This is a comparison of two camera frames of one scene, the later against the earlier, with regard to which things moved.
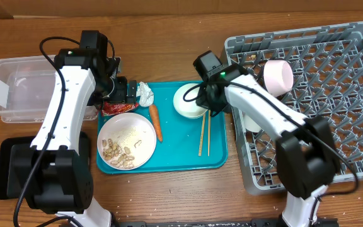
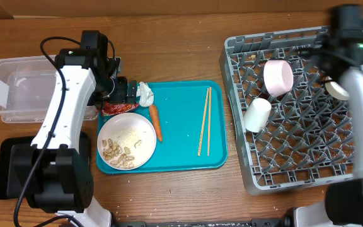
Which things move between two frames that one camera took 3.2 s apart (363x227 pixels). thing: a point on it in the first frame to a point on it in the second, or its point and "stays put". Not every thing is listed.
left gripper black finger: (132, 98) stays put
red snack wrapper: (115, 108) stays put
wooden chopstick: (208, 131) stays put
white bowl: (188, 109) to (336, 91)
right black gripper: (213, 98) to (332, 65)
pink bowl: (278, 77) stays put
